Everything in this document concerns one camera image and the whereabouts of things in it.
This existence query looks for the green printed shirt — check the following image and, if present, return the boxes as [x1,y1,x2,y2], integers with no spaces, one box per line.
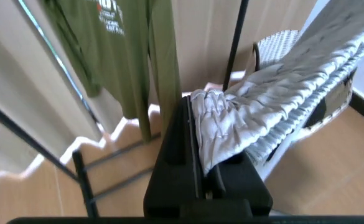
[41,0,182,142]

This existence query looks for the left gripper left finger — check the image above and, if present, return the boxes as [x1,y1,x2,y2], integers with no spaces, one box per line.
[143,95,206,218]

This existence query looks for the beige curtain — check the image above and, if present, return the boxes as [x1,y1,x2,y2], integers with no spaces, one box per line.
[0,0,318,187]

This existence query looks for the white laundry basket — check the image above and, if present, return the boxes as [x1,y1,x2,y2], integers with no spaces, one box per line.
[243,29,356,182]

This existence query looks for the pale grey garment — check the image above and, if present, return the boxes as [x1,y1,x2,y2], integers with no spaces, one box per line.
[190,0,364,177]

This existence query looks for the black clothes rack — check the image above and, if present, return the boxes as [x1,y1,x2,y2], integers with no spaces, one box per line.
[0,0,251,218]

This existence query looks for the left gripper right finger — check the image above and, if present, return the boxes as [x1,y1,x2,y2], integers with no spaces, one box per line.
[205,151,274,218]

